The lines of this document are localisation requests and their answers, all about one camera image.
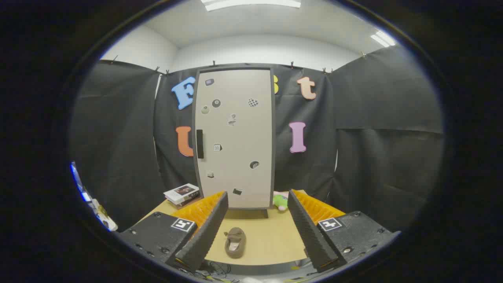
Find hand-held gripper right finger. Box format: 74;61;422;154
287;189;401;273

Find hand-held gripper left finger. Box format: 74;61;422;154
118;191;229;272

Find brown fuzzy slipper shoe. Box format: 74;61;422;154
224;227;247;259

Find grey shoe cabinet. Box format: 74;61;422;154
192;65;276;219

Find green plush toy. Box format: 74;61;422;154
273;191;290;212

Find white book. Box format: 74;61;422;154
163;183;200;205

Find white printed object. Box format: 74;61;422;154
92;198;118;232

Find black backdrop cloth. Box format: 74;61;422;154
71;46;444;232

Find blue lit screen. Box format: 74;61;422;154
71;162;92;203

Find short ceiling light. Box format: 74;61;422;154
371;31;396;48

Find long ceiling light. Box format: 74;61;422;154
201;0;301;11

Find black cables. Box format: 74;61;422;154
196;259;240;283

